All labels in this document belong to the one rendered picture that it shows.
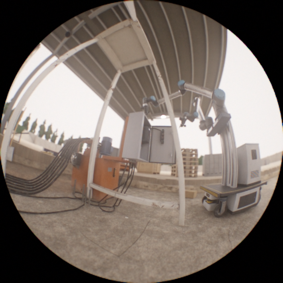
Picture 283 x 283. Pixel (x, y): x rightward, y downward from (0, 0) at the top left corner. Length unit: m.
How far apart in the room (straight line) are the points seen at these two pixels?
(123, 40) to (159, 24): 2.79
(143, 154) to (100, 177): 0.71
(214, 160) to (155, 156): 2.99
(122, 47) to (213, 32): 3.76
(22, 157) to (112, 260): 2.50
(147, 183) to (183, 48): 5.24
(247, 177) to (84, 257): 1.54
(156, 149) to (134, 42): 1.95
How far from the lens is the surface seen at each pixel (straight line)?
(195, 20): 4.68
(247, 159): 1.36
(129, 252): 0.69
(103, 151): 1.66
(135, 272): 0.61
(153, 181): 2.49
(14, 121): 1.04
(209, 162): 3.94
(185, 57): 4.93
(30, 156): 2.68
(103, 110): 1.46
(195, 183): 2.49
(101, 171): 1.28
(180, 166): 0.82
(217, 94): 1.24
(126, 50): 2.07
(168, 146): 1.40
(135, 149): 1.01
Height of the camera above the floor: 0.55
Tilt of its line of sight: 17 degrees up
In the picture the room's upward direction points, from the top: 7 degrees clockwise
